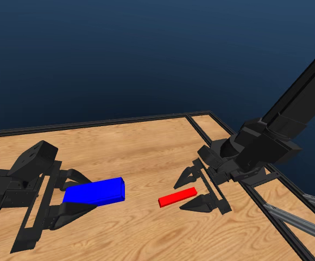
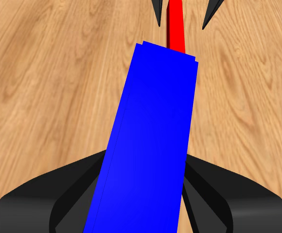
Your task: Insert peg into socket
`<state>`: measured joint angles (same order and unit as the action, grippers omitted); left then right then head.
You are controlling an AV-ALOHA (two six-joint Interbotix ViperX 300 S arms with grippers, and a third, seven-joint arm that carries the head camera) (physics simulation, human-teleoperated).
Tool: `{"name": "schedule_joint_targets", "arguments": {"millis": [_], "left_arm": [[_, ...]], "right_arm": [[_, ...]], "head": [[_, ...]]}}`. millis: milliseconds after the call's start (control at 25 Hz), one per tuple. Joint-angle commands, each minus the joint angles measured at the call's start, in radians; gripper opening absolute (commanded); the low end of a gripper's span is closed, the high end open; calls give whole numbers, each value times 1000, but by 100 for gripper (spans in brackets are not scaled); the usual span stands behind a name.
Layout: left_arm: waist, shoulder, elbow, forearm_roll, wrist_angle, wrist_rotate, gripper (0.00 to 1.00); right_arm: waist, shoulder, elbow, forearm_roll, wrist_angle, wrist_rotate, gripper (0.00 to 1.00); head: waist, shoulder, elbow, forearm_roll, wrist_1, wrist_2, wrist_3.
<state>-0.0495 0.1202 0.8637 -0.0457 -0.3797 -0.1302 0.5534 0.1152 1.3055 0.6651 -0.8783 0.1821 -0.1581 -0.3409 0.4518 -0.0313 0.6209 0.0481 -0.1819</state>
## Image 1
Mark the thin red peg bar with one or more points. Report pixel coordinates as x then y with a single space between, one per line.
177 197

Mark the black table frame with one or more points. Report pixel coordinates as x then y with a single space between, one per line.
119 121

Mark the blue hollow socket block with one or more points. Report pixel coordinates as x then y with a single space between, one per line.
95 191

